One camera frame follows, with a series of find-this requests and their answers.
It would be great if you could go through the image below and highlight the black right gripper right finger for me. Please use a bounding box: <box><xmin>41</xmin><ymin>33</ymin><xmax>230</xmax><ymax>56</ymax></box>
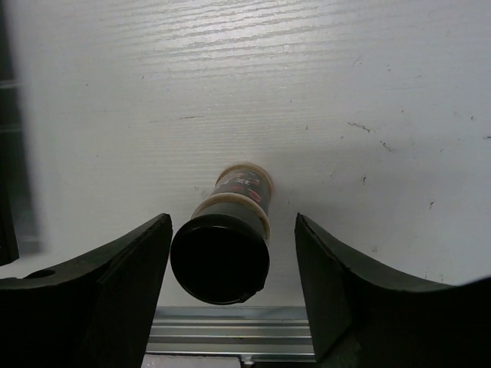
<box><xmin>295</xmin><ymin>215</ymin><xmax>490</xmax><ymax>367</ymax></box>

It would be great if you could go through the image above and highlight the aluminium front table rail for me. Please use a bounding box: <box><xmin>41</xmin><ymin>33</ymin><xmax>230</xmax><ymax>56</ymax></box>
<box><xmin>146</xmin><ymin>307</ymin><xmax>315</xmax><ymax>365</ymax></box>

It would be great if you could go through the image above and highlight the black-lid pepper shaker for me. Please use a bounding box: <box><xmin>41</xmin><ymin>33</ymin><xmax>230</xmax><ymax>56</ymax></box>
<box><xmin>170</xmin><ymin>163</ymin><xmax>273</xmax><ymax>305</ymax></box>

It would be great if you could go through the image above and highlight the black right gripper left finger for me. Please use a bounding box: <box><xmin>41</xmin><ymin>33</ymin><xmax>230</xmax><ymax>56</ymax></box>
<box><xmin>1</xmin><ymin>214</ymin><xmax>172</xmax><ymax>367</ymax></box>

